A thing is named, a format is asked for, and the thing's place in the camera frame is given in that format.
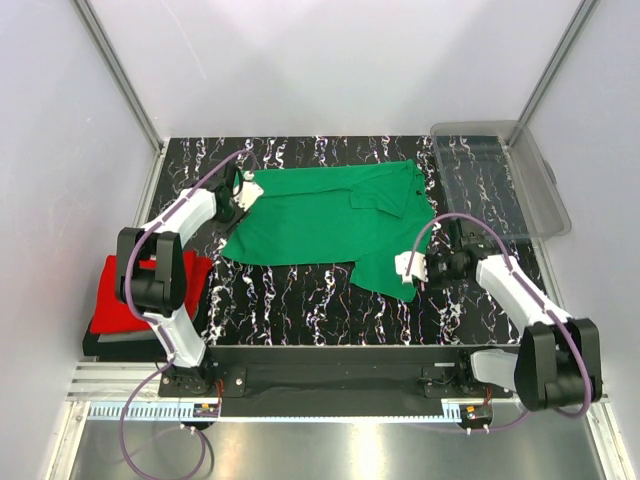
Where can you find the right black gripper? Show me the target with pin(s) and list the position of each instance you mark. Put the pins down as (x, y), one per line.
(431, 281)

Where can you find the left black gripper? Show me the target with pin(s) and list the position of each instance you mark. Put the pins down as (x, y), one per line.
(239, 214)

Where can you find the green t shirt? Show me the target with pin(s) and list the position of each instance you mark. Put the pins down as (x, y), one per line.
(364, 214)

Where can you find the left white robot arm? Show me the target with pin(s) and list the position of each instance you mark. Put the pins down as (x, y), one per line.
(151, 277)

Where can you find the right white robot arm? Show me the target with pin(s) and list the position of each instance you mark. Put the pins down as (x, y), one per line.
(557, 365)

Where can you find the black marbled table mat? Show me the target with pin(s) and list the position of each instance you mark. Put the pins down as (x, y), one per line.
(316, 305)

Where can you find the clear plastic bin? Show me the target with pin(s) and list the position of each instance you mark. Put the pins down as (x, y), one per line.
(495, 172)

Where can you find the grey folded t shirt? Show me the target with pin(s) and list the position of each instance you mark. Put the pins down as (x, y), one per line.
(136, 336)

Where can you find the red folded t shirt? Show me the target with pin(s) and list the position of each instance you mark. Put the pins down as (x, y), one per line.
(112, 316)

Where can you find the black folded t shirt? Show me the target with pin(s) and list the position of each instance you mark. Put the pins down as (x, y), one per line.
(144, 351)

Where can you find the left orange connector box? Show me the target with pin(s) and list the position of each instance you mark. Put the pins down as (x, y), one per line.
(206, 410)

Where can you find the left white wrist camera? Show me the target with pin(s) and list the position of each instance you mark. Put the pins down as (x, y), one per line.
(248, 191)

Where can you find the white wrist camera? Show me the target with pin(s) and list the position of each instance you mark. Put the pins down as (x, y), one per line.
(248, 191)
(410, 267)

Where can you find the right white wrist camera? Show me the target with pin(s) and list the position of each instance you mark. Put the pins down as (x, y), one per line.
(410, 267)

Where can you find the left aluminium frame post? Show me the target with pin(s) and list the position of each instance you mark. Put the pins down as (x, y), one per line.
(108, 54)

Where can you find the aluminium frame post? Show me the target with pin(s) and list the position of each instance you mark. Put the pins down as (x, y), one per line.
(108, 54)
(567, 41)

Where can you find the right aluminium frame post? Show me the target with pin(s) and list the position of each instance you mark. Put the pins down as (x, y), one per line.
(567, 41)

